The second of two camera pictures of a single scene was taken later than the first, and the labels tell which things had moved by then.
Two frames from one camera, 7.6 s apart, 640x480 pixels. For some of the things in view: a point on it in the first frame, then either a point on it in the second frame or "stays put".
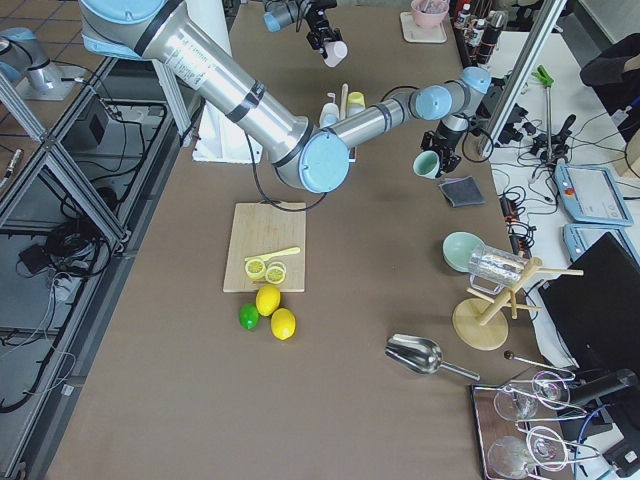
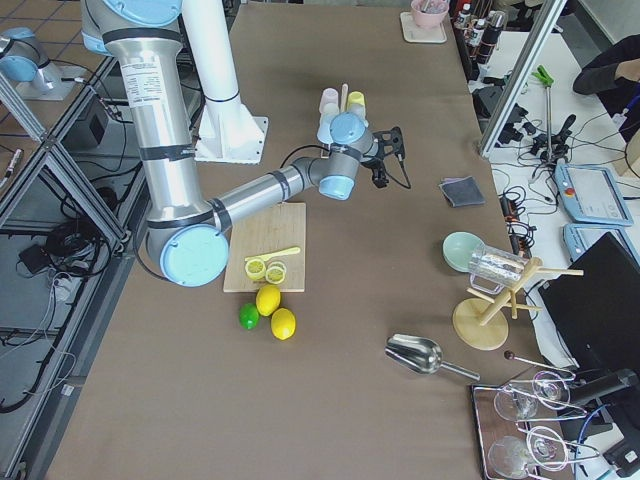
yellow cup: [356, 102] stays put
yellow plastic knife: [274, 253] stays put
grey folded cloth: [462, 191] stays put
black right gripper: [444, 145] -> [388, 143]
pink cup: [336, 52] -> [329, 101]
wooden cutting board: [261, 229] stays put
